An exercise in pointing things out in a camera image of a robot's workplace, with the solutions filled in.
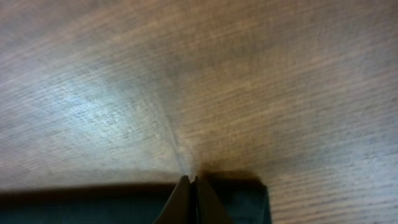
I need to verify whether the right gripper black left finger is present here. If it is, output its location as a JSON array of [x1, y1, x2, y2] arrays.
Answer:
[[153, 175, 190, 224]]

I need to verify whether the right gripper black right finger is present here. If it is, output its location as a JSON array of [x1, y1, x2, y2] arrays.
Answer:
[[195, 176, 233, 224]]

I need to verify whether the black t-shirt with white logo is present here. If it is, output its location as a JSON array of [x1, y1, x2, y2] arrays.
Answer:
[[1, 177, 272, 224]]

